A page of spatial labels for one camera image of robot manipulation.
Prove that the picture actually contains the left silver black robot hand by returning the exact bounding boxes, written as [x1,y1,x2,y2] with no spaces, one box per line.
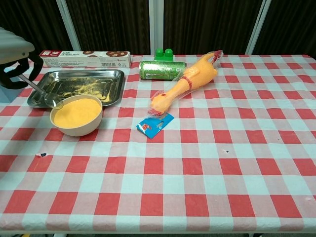
[0,26,44,90]

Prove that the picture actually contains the silver metal spoon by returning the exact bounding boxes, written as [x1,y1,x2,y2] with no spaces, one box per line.
[18,74,64,110]

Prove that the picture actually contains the rectangular stainless steel tray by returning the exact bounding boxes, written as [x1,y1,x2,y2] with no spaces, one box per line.
[27,69,125,108]

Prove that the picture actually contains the beige bowl of yellow powder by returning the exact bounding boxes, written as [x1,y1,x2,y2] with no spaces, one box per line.
[49,95,103,137]

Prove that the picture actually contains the dark fabric partition panel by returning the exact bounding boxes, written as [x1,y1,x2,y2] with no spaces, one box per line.
[66,0,151,55]
[0,0,73,52]
[253,0,316,55]
[162,0,264,55]

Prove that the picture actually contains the light blue cube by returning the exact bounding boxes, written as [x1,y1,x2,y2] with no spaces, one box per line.
[0,66,25,103]

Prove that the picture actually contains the long white red wrap box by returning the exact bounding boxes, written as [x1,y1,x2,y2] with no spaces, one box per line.
[39,50,131,69]

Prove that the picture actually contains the green drink can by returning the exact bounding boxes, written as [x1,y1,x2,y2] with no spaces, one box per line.
[139,60,188,81]

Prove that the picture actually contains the green toy building brick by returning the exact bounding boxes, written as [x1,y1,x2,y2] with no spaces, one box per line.
[154,48,174,62]

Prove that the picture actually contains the small blue packet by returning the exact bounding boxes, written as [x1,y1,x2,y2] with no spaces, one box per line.
[136,113,175,140]

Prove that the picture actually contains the yellow rubber chicken toy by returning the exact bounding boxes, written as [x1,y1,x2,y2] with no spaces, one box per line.
[147,49,224,118]

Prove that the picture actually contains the red white checkered tablecloth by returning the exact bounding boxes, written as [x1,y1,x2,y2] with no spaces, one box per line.
[0,54,316,234]

